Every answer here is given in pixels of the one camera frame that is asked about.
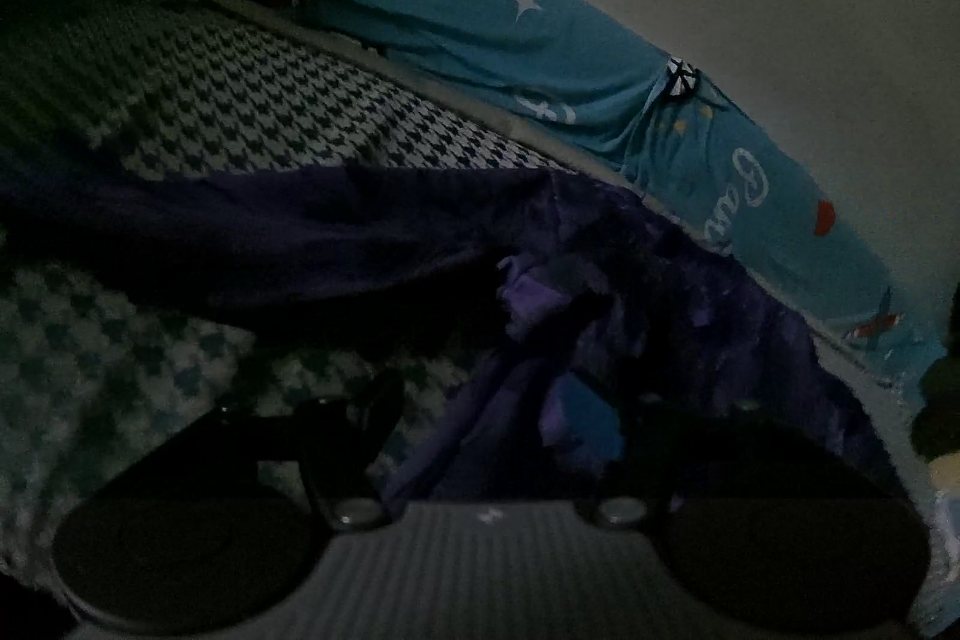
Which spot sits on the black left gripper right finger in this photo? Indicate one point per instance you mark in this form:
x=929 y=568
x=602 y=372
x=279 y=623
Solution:
x=807 y=458

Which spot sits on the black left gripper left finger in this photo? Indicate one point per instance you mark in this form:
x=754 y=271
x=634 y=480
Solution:
x=306 y=468

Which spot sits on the dark purple garment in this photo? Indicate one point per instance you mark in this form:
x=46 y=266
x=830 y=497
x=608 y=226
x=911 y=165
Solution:
x=541 y=279

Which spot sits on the houndstooth bed sheet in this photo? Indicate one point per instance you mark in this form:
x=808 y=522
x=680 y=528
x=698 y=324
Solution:
x=90 y=379

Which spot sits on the teal star pattern blanket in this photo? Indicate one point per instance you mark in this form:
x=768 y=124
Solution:
x=672 y=133

